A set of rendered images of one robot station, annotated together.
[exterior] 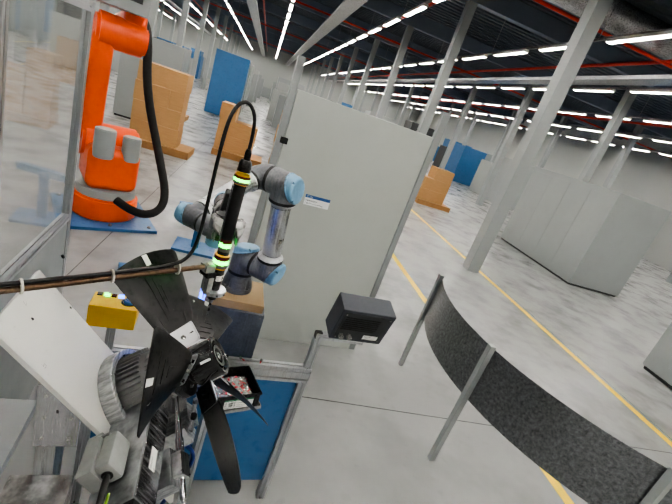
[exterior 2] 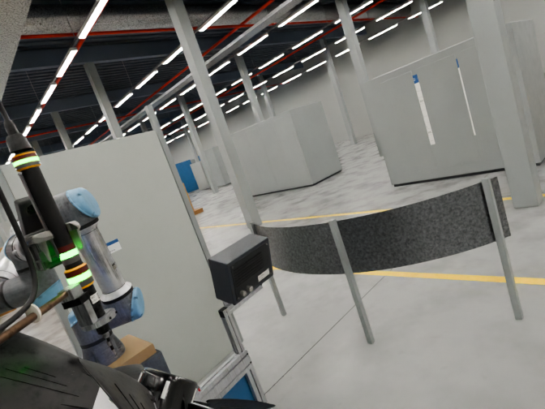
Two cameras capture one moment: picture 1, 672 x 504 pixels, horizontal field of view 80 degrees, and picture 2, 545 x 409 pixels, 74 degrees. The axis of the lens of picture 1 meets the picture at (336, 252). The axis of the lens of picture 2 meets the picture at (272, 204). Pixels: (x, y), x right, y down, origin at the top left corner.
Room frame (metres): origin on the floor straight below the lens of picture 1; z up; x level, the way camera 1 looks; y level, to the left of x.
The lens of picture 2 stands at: (0.21, 0.23, 1.61)
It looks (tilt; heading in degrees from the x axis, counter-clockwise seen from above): 9 degrees down; 335
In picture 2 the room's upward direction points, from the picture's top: 19 degrees counter-clockwise
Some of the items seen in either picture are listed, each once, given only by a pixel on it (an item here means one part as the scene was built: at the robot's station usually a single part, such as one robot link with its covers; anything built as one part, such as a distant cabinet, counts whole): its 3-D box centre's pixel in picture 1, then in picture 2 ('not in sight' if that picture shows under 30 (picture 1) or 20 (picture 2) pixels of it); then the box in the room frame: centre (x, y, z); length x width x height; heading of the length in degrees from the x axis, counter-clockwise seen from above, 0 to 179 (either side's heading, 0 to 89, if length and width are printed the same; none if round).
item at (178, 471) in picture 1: (180, 465); not in sight; (0.73, 0.18, 1.08); 0.07 x 0.04 x 0.06; 33
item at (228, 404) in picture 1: (228, 388); not in sight; (1.30, 0.22, 0.84); 0.22 x 0.17 x 0.07; 127
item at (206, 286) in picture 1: (214, 277); (87, 303); (1.04, 0.31, 1.42); 0.09 x 0.07 x 0.10; 147
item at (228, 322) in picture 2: (313, 349); (231, 330); (1.58, -0.05, 0.96); 0.03 x 0.03 x 0.20; 22
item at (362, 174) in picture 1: (330, 228); (138, 261); (3.08, 0.10, 1.10); 1.21 x 0.05 x 2.20; 112
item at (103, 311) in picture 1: (114, 312); not in sight; (1.27, 0.71, 1.02); 0.16 x 0.10 x 0.11; 112
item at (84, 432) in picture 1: (84, 435); not in sight; (1.26, 0.75, 0.39); 0.04 x 0.04 x 0.78; 22
